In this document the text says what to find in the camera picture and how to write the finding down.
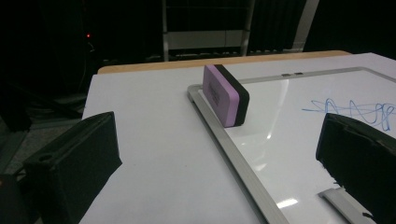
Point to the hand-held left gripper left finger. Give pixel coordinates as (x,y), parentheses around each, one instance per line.
(74,161)

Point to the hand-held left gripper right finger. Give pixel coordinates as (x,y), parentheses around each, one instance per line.
(361,161)

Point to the purple and black whiteboard eraser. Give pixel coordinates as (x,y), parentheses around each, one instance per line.
(221,93)

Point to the large white sheet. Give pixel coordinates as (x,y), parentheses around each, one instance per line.
(149,140)

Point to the silver framed whiteboard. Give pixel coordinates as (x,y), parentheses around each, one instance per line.
(280,130)

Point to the wooden board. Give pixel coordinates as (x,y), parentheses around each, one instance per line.
(155,66)

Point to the dark device with red light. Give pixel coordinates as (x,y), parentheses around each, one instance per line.
(88,35)

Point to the grey metal stand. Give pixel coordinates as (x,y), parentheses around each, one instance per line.
(199,39)

